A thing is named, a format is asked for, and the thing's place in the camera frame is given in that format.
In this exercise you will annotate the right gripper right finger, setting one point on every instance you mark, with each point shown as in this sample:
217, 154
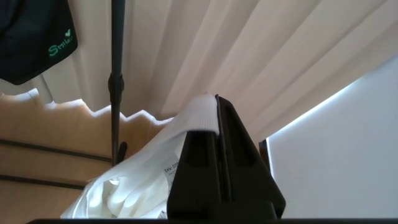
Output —
252, 183

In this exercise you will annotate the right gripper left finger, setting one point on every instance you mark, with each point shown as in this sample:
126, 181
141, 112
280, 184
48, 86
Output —
192, 183

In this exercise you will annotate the white garment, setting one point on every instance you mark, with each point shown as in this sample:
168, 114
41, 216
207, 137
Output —
140, 186

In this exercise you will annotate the black shorts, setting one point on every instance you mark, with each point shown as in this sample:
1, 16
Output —
31, 46

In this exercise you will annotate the black clothes rack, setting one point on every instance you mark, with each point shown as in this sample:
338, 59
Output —
117, 46

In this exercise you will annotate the beige curtain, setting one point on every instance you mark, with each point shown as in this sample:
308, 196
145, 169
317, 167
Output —
217, 46

